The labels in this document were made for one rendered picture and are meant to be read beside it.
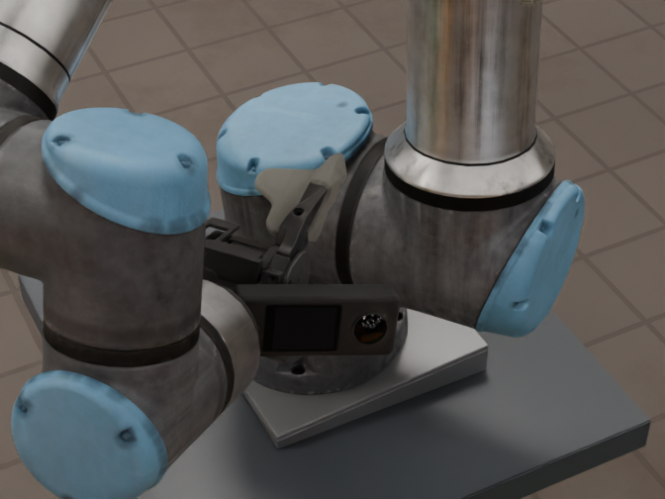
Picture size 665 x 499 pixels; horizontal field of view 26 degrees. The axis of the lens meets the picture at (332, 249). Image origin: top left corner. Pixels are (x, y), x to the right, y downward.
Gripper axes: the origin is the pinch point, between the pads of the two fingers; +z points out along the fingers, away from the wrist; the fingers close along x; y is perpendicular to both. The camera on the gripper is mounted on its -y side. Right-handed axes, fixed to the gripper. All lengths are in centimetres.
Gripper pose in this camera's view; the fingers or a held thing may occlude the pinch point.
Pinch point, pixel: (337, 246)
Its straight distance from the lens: 112.6
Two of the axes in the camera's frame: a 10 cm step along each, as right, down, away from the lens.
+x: -1.3, 9.1, 4.0
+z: 3.6, -3.3, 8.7
